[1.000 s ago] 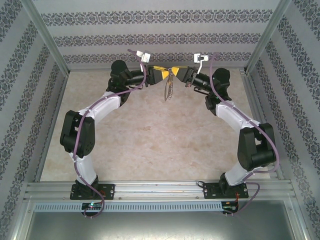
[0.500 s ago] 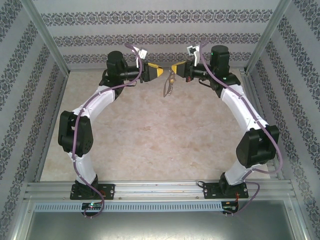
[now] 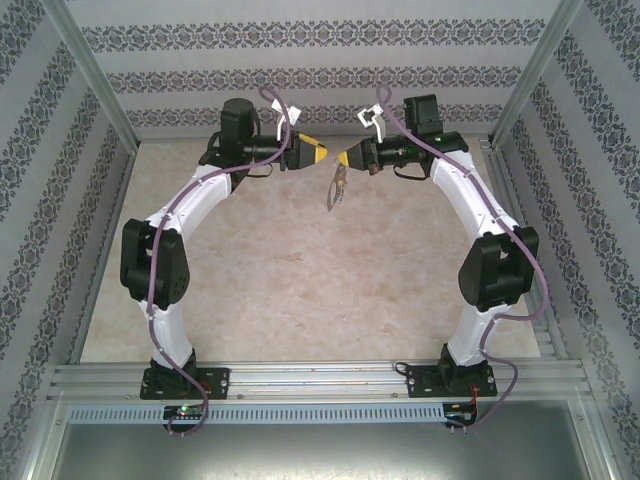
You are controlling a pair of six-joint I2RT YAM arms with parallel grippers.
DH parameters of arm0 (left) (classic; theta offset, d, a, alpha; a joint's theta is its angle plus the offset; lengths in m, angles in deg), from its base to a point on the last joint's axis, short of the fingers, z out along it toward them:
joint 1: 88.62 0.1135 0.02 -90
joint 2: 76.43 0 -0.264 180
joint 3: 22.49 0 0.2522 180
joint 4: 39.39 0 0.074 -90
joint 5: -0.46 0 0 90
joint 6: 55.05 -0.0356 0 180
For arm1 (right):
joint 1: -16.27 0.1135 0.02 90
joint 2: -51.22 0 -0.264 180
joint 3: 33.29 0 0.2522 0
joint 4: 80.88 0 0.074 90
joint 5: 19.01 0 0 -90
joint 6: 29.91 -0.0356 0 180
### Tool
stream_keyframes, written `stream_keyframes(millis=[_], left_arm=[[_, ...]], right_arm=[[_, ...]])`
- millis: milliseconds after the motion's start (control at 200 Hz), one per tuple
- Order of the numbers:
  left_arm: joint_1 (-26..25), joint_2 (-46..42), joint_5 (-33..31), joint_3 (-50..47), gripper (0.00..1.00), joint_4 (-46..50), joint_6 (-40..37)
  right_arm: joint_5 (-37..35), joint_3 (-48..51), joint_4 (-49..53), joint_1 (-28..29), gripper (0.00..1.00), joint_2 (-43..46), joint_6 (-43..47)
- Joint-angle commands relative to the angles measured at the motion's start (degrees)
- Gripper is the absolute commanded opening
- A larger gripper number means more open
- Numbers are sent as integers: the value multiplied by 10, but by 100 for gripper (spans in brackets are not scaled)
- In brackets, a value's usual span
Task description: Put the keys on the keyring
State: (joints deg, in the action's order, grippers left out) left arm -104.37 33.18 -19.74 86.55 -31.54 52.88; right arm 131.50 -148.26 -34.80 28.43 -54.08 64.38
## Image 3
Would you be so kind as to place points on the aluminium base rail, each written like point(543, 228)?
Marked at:
point(320, 382)

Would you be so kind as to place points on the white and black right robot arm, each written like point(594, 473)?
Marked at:
point(465, 200)

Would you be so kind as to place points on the grey metal sheet panel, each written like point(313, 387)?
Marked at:
point(320, 455)

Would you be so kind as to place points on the aluminium frame post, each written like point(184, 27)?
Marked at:
point(537, 72)
point(90, 72)

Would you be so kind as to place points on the circuit board with green light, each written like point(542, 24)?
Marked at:
point(185, 411)

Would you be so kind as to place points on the aluminium frame bar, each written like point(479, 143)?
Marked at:
point(597, 440)
point(37, 440)

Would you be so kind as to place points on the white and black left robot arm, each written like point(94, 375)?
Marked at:
point(195, 200)

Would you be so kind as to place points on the aluminium side rail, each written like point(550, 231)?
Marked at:
point(107, 240)
point(515, 200)

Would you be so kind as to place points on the circuit board with blue light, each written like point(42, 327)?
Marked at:
point(457, 419)

